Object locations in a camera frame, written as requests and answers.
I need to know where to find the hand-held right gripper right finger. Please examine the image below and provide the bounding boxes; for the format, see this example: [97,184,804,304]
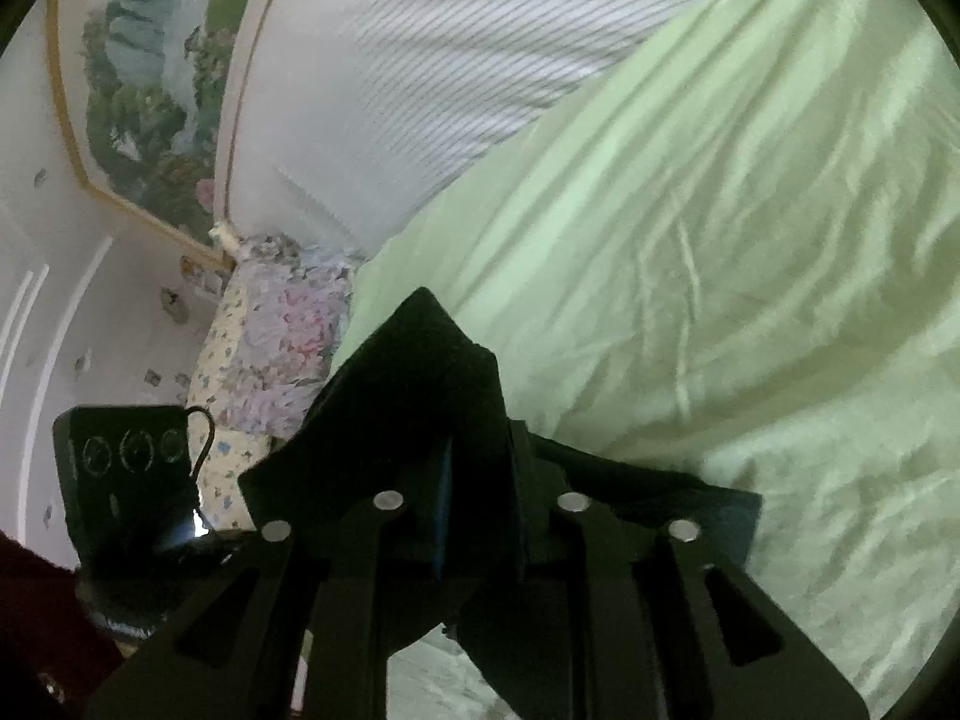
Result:
[512,420,872,720]

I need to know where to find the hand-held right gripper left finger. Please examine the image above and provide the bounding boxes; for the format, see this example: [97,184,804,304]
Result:
[86,446,458,720]

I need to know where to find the black pants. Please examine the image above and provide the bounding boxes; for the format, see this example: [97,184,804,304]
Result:
[236,286,764,720]

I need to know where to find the person's left forearm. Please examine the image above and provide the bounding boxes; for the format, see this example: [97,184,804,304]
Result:
[0,529,127,720]

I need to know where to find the floral pillow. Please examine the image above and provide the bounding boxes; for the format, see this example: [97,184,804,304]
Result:
[184,231,368,530]

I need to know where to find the light green bed sheet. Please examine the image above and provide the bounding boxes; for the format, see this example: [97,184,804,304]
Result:
[296,0,960,720]

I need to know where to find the white striped pillow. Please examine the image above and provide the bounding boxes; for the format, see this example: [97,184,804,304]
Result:
[216,0,830,256]

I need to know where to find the black cable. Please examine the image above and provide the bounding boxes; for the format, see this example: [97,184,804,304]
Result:
[182,405,218,518]

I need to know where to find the butterfly wall stickers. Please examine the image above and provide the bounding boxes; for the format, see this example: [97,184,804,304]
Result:
[30,165,230,533]

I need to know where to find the framed landscape wall painting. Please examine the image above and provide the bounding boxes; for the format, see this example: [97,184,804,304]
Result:
[45,0,301,272]

